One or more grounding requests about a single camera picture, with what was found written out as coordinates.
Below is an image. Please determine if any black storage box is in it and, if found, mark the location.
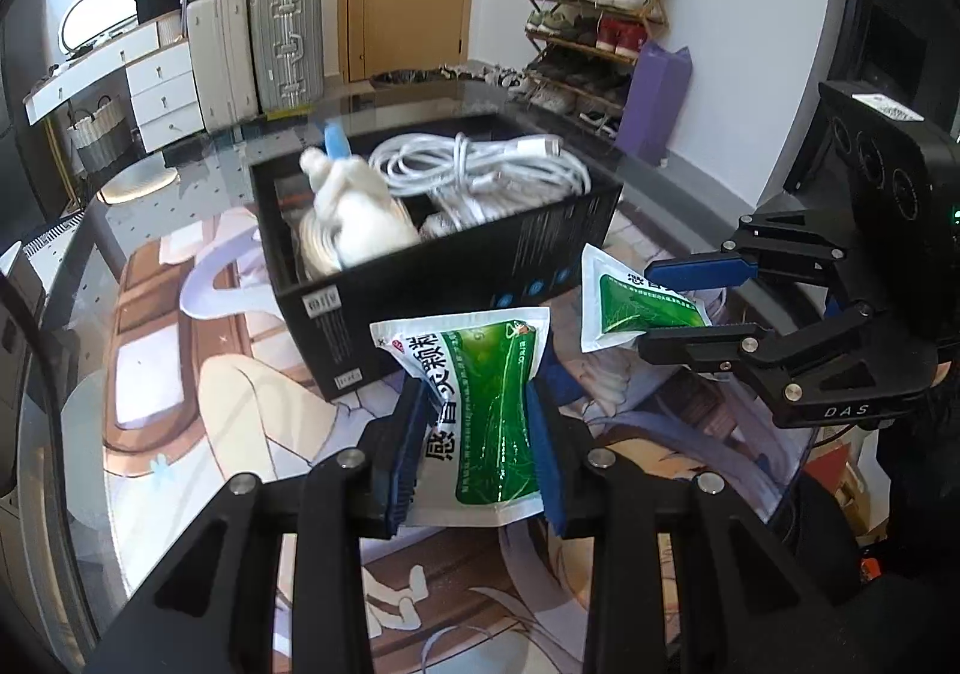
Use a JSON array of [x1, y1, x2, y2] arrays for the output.
[[251, 154, 622, 401]]

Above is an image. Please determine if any bag of cream rope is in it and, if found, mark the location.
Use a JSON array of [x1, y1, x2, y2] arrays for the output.
[[298, 209, 348, 281]]

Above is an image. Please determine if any wooden shoe rack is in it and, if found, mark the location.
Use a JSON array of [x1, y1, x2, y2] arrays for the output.
[[511, 0, 669, 139]]

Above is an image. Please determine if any woven laundry basket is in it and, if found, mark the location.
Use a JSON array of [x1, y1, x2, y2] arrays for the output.
[[68, 95, 132, 175]]

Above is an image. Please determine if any silver suitcase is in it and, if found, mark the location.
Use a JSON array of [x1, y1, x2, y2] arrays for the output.
[[249, 0, 324, 115]]

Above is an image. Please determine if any white blue plush toy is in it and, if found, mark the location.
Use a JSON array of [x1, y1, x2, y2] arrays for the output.
[[299, 121, 420, 269]]

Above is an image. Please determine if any purple paper bag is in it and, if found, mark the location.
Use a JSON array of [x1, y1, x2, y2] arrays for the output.
[[615, 41, 693, 165]]

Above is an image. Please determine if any white vanity desk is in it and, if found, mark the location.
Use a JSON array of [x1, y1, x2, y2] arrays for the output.
[[23, 11, 203, 154]]

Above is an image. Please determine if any oval vanity mirror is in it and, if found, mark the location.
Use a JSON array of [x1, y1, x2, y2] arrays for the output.
[[59, 0, 137, 55]]

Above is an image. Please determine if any white suitcase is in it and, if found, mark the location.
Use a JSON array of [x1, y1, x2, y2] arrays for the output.
[[185, 0, 259, 134]]

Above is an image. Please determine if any white charging cable bundle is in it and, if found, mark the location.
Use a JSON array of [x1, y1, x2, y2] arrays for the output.
[[366, 131, 593, 234]]

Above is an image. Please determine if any green medicine sachet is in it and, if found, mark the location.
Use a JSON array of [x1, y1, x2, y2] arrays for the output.
[[370, 307, 550, 528], [581, 245, 711, 354]]

